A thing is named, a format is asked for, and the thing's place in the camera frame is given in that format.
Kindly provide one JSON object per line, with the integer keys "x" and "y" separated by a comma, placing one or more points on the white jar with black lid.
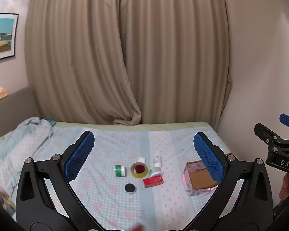
{"x": 130, "y": 188}

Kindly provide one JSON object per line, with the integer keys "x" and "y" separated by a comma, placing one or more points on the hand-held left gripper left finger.
{"x": 79, "y": 156}

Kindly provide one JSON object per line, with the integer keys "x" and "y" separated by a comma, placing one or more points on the pale green mattress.
{"x": 134, "y": 124}

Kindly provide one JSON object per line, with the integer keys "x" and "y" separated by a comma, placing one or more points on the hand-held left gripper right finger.
{"x": 208, "y": 156}

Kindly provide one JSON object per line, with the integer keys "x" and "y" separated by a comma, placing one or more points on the framed wall picture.
{"x": 2, "y": 37}

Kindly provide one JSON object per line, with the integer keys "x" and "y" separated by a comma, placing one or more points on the person's right hand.
{"x": 285, "y": 187}

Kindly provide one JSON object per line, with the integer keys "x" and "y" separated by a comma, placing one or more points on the colourful printed cloth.
{"x": 2, "y": 197}

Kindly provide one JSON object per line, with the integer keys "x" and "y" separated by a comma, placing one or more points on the yellow tape roll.
{"x": 134, "y": 173}

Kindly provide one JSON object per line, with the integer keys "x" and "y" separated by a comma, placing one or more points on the cardboard box with pink lining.
{"x": 200, "y": 180}

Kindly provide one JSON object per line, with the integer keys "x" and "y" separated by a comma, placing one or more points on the small white oval case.
{"x": 141, "y": 160}

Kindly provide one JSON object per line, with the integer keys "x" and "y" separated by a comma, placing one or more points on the small orange and white object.
{"x": 2, "y": 93}

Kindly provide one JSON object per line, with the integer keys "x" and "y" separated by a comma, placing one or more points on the white labelled pill bottle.
{"x": 156, "y": 160}

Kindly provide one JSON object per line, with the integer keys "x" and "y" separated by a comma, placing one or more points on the red and white small carton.
{"x": 153, "y": 181}

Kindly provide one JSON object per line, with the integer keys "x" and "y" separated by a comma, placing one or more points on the grey padded headboard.
{"x": 14, "y": 110}

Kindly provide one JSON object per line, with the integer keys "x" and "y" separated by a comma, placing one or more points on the crumpled light blue blanket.
{"x": 16, "y": 139}

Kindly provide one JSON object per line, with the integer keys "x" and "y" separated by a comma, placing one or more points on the small red jar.
{"x": 140, "y": 168}

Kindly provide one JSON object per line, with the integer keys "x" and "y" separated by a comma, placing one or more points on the white and green round jar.
{"x": 120, "y": 170}

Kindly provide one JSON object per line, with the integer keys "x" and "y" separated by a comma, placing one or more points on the pale green lidded cream jar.
{"x": 155, "y": 172}

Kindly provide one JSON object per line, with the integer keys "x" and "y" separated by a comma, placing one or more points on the beige curtain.
{"x": 74, "y": 53}
{"x": 178, "y": 53}

